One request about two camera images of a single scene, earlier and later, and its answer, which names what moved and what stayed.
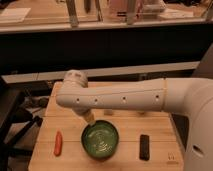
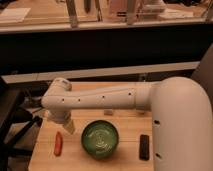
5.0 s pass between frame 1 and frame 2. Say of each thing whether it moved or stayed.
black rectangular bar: stayed
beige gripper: moved
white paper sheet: stayed
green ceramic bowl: stayed
